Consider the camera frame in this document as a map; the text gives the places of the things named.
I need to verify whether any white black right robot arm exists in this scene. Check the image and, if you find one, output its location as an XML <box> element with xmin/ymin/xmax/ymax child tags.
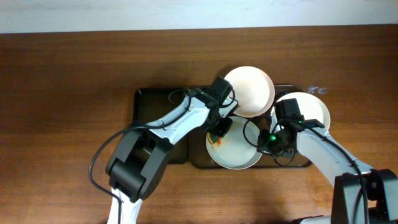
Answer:
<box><xmin>257</xmin><ymin>119</ymin><xmax>397</xmax><ymax>223</ymax></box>

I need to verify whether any yellow green sponge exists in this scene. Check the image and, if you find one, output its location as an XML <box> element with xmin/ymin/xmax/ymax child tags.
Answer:
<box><xmin>206</xmin><ymin>133</ymin><xmax>221</xmax><ymax>146</ymax></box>

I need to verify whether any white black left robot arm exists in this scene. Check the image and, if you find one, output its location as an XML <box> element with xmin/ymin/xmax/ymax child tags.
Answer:
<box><xmin>105</xmin><ymin>86</ymin><xmax>238</xmax><ymax>223</ymax></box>

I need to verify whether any white plate front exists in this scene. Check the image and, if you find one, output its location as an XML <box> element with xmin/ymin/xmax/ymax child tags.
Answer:
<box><xmin>206</xmin><ymin>116</ymin><xmax>262</xmax><ymax>170</ymax></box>

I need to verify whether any small black water tray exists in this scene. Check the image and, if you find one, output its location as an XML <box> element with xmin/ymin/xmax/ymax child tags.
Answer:
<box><xmin>133</xmin><ymin>88</ymin><xmax>188</xmax><ymax>164</ymax></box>

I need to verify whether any pink white plate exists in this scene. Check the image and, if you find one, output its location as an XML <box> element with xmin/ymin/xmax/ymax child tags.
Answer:
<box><xmin>224</xmin><ymin>66</ymin><xmax>275</xmax><ymax>118</ymax></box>

